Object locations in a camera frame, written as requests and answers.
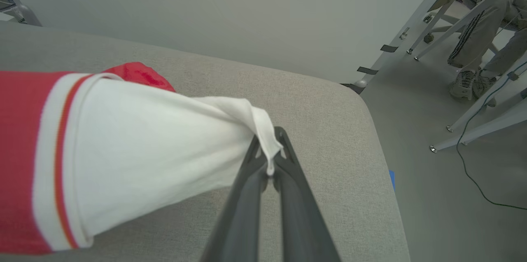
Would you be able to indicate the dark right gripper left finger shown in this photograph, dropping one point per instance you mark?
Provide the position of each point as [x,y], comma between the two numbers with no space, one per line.
[239,221]

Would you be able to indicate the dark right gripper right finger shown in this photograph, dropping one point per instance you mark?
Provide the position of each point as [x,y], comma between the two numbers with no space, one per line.
[300,221]

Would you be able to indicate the red and white basketball jersey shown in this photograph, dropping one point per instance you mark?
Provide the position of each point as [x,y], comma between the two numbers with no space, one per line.
[144,142]

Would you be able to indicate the grey fabric sofa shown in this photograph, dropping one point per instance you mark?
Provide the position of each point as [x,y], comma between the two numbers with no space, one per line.
[329,150]

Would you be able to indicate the blue tape strip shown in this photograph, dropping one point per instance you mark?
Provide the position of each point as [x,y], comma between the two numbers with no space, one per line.
[392,179]

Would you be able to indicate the grey sneaker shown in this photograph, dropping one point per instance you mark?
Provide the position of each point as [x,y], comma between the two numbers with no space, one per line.
[483,87]
[462,85]

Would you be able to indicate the person's grey striped trousers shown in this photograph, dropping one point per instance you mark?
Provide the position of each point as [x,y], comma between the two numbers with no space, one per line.
[481,27]

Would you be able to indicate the white metal frame leg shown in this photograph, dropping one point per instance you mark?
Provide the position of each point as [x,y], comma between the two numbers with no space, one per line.
[486,128]
[436,17]
[486,98]
[465,20]

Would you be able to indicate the grey frame post black tape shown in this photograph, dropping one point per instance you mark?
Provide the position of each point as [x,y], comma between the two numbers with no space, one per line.
[407,27]

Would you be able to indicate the grey metal frame post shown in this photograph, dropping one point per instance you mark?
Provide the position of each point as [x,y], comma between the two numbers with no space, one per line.
[24,12]

